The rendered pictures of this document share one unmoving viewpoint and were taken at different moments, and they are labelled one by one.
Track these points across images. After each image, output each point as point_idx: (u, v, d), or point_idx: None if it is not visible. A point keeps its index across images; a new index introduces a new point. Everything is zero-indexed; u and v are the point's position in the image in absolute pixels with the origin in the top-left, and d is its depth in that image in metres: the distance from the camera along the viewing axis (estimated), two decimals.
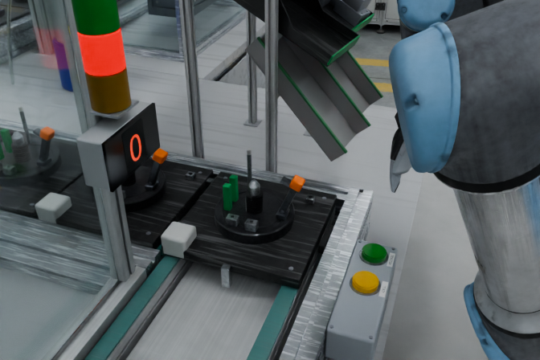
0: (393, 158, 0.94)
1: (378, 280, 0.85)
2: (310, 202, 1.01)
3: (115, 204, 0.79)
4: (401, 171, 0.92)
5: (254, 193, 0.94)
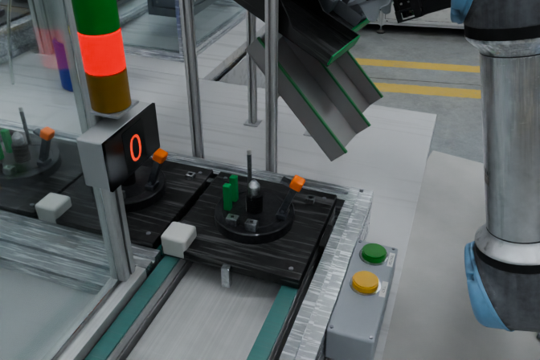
0: None
1: (378, 280, 0.85)
2: (310, 202, 1.01)
3: (115, 204, 0.79)
4: (365, 14, 1.13)
5: (254, 193, 0.94)
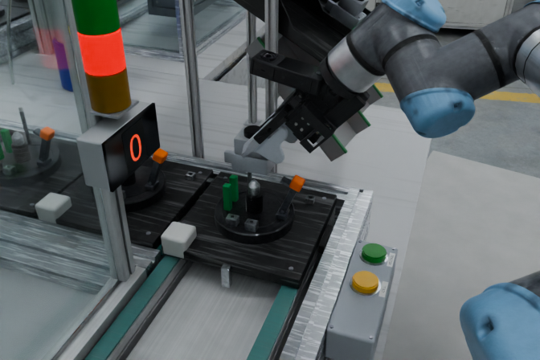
0: (259, 142, 0.84)
1: (378, 280, 0.85)
2: (310, 202, 1.01)
3: (115, 204, 0.79)
4: (267, 158, 0.86)
5: (254, 193, 0.94)
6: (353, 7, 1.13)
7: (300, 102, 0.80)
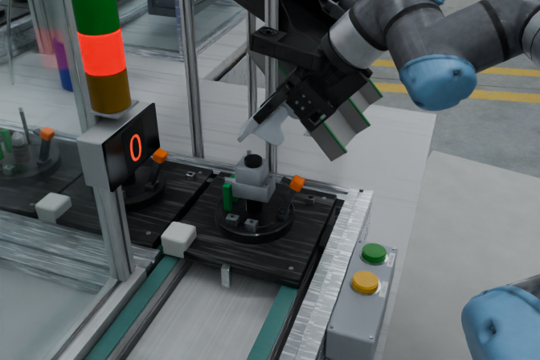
0: (259, 122, 0.81)
1: (378, 280, 0.85)
2: (310, 202, 1.01)
3: (115, 204, 0.79)
4: (266, 140, 0.82)
5: None
6: None
7: (301, 79, 0.78)
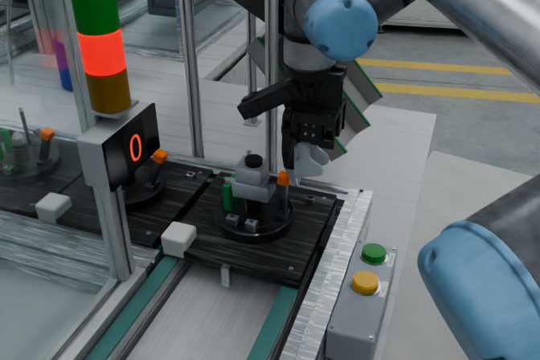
0: (292, 168, 0.86)
1: (378, 280, 0.85)
2: (310, 202, 1.01)
3: (115, 204, 0.79)
4: (310, 176, 0.87)
5: None
6: None
7: (293, 112, 0.81)
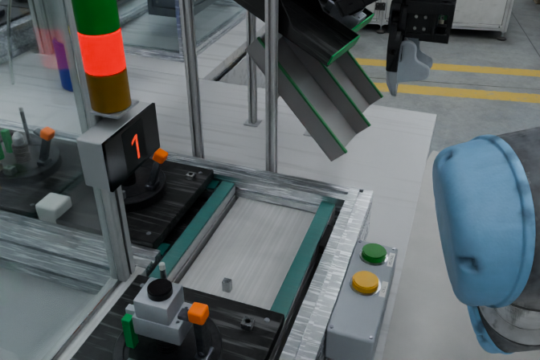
0: (394, 71, 0.78)
1: (378, 280, 0.85)
2: (247, 329, 0.76)
3: (115, 204, 0.79)
4: (414, 79, 0.79)
5: None
6: None
7: (403, 2, 0.73)
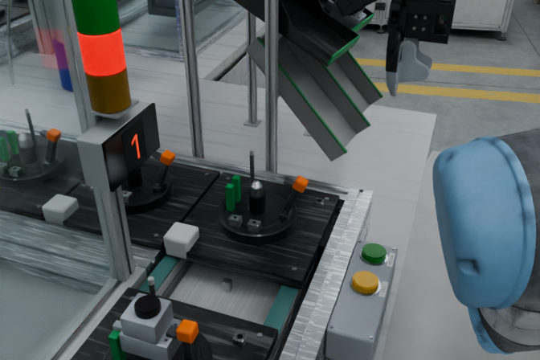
0: (394, 71, 0.78)
1: (378, 280, 0.85)
2: (239, 345, 0.74)
3: (115, 204, 0.79)
4: (413, 80, 0.78)
5: None
6: None
7: (402, 2, 0.73)
